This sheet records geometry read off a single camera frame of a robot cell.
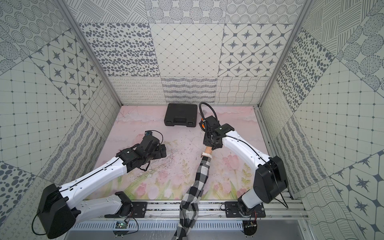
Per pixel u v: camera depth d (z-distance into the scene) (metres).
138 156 0.57
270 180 0.42
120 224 0.71
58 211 0.38
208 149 0.82
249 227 0.73
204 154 0.81
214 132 0.60
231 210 0.73
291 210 0.75
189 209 0.69
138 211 0.73
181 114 1.11
